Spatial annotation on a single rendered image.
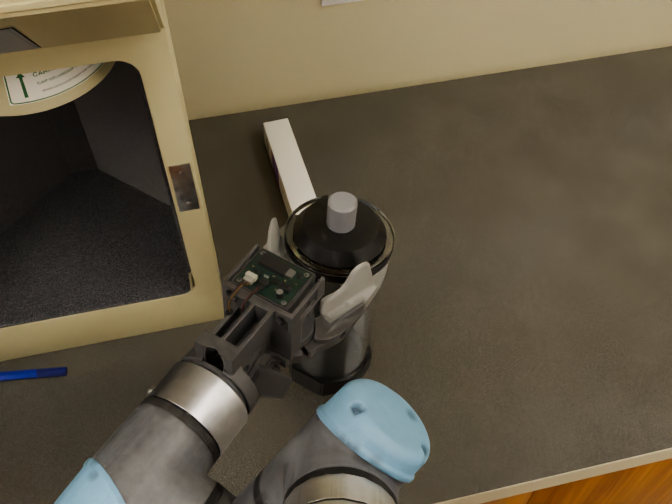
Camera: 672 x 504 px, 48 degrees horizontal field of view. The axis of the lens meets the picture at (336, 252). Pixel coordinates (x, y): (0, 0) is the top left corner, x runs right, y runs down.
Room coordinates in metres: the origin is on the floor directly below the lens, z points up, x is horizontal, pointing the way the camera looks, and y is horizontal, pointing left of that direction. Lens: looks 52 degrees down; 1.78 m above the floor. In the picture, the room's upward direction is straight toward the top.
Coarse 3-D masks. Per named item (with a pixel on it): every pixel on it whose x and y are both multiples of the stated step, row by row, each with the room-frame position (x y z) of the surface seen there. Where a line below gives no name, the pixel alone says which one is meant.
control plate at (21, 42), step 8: (0, 32) 0.43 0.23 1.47; (8, 32) 0.44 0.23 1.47; (16, 32) 0.44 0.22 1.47; (0, 40) 0.45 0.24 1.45; (8, 40) 0.45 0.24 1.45; (16, 40) 0.46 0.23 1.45; (24, 40) 0.46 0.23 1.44; (0, 48) 0.47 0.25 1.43; (8, 48) 0.47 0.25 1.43; (16, 48) 0.48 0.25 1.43; (24, 48) 0.48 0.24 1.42; (32, 48) 0.48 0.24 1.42
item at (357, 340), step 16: (304, 208) 0.49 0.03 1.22; (288, 224) 0.47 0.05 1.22; (384, 224) 0.48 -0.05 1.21; (288, 240) 0.45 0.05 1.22; (288, 256) 0.44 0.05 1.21; (304, 256) 0.43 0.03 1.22; (384, 256) 0.43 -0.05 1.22; (320, 272) 0.41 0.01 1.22; (336, 272) 0.41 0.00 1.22; (336, 288) 0.42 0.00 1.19; (368, 320) 0.43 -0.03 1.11; (352, 336) 0.42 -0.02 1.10; (368, 336) 0.43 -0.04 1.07; (320, 352) 0.41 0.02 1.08; (336, 352) 0.41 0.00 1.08; (352, 352) 0.41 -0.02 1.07; (304, 368) 0.42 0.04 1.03; (320, 368) 0.41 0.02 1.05; (336, 368) 0.41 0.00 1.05; (352, 368) 0.41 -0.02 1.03
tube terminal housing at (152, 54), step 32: (160, 0) 0.56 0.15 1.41; (160, 32) 0.54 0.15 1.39; (0, 64) 0.51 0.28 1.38; (32, 64) 0.52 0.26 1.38; (64, 64) 0.52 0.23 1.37; (160, 64) 0.54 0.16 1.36; (160, 96) 0.54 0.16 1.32; (160, 128) 0.54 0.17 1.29; (192, 160) 0.54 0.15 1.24; (192, 224) 0.54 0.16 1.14; (192, 256) 0.54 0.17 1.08; (192, 288) 0.54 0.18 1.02; (64, 320) 0.50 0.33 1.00; (96, 320) 0.51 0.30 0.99; (128, 320) 0.51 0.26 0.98; (160, 320) 0.52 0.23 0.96; (192, 320) 0.53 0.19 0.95; (0, 352) 0.48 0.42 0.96; (32, 352) 0.49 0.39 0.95
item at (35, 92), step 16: (96, 64) 0.58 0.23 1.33; (112, 64) 0.59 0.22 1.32; (0, 80) 0.53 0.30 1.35; (16, 80) 0.53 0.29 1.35; (32, 80) 0.54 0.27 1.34; (48, 80) 0.54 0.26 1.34; (64, 80) 0.55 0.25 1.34; (80, 80) 0.56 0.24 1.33; (96, 80) 0.57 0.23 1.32; (0, 96) 0.53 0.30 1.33; (16, 96) 0.53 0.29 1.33; (32, 96) 0.53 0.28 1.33; (48, 96) 0.53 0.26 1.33; (64, 96) 0.54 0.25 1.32; (0, 112) 0.52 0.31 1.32; (16, 112) 0.52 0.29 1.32; (32, 112) 0.52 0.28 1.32
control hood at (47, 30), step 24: (0, 0) 0.41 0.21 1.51; (24, 0) 0.41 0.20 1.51; (48, 0) 0.42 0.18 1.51; (72, 0) 0.42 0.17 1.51; (96, 0) 0.42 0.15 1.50; (120, 0) 0.43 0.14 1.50; (144, 0) 0.43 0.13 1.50; (0, 24) 0.42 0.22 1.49; (24, 24) 0.43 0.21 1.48; (48, 24) 0.44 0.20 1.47; (72, 24) 0.45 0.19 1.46; (96, 24) 0.46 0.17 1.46; (120, 24) 0.47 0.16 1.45; (144, 24) 0.48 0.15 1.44
